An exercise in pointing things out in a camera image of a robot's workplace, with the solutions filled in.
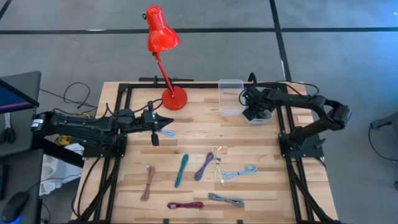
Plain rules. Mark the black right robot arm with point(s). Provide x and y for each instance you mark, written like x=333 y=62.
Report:
x=311 y=102

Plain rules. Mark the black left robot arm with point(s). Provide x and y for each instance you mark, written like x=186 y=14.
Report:
x=77 y=129

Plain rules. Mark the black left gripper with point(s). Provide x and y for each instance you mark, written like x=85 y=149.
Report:
x=148 y=119

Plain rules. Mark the black scissors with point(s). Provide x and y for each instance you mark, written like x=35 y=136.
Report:
x=7 y=136

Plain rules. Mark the red desk lamp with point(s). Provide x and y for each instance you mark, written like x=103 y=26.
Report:
x=161 y=34

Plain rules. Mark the white plastic bag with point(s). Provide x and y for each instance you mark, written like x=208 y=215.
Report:
x=59 y=174

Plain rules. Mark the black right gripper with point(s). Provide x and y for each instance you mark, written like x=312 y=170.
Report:
x=261 y=109

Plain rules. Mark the dark grey desk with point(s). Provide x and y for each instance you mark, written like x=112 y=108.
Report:
x=21 y=168

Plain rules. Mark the monitor with blue screen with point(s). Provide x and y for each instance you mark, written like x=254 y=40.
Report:
x=15 y=96

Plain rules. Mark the black aluminium table frame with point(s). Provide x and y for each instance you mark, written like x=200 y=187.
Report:
x=202 y=85

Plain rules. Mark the black computer mouse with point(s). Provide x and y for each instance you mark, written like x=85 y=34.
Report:
x=14 y=207

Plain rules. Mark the clear plastic bin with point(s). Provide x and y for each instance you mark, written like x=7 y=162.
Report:
x=231 y=96

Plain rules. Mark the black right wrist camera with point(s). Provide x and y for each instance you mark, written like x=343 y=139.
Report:
x=250 y=95

